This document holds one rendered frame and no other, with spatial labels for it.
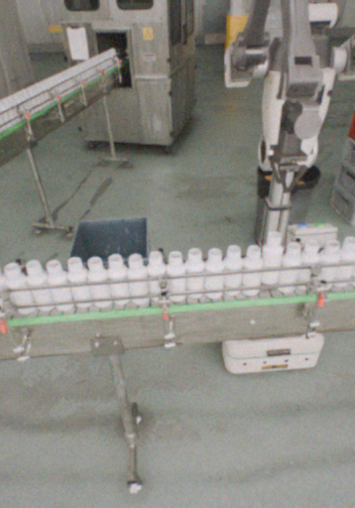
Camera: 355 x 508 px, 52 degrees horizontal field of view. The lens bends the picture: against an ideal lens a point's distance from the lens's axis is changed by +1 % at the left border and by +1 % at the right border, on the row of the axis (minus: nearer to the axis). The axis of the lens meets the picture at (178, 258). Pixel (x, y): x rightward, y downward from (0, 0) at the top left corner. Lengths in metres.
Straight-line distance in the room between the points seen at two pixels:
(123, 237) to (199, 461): 1.11
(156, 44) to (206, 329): 3.70
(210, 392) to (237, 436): 0.26
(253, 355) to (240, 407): 0.28
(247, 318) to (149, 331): 0.32
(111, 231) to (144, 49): 3.12
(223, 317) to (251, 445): 0.96
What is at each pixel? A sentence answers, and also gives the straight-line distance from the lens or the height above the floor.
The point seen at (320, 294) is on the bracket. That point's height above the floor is 1.07.
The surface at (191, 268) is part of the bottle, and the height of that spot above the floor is 1.12.
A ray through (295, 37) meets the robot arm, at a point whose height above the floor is 1.68.
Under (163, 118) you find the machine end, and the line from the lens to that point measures 4.66.
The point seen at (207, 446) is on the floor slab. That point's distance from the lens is 1.98.
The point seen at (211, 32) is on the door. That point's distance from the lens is 13.02.
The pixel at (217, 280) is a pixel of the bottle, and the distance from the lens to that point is 1.08.
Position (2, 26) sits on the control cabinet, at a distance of 7.61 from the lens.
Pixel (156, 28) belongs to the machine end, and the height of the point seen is 1.35.
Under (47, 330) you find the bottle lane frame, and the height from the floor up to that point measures 0.95.
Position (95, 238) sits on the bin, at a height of 0.85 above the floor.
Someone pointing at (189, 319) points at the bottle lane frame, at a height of 0.94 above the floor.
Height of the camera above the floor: 1.80
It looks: 38 degrees down
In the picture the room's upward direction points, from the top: 2 degrees counter-clockwise
